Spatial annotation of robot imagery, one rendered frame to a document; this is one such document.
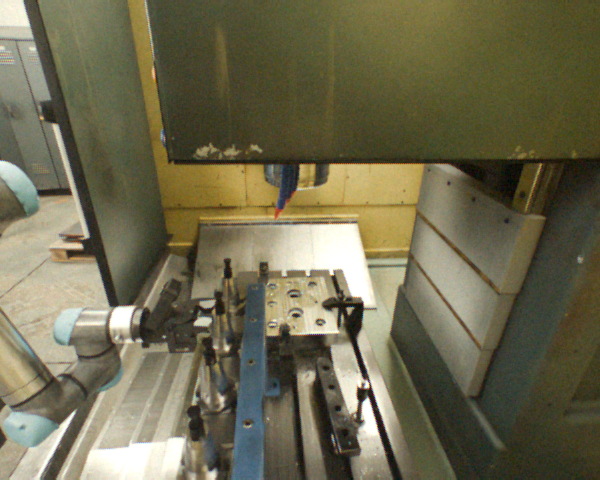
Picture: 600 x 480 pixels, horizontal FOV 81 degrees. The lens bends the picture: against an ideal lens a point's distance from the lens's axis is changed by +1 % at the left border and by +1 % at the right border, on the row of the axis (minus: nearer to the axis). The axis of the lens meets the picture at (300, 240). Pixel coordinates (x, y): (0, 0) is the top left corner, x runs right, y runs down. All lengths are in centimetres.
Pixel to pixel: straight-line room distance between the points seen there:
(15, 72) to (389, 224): 468
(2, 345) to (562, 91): 95
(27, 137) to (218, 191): 398
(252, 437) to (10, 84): 532
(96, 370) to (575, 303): 94
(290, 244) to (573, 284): 139
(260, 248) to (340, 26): 150
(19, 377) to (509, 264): 94
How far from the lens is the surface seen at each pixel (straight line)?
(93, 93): 144
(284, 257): 185
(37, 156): 569
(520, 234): 82
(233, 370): 63
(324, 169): 80
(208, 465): 50
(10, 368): 80
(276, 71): 49
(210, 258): 188
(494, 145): 60
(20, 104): 560
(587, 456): 124
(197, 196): 197
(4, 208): 83
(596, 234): 76
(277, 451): 91
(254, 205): 196
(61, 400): 84
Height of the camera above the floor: 167
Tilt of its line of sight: 27 degrees down
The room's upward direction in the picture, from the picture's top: 1 degrees clockwise
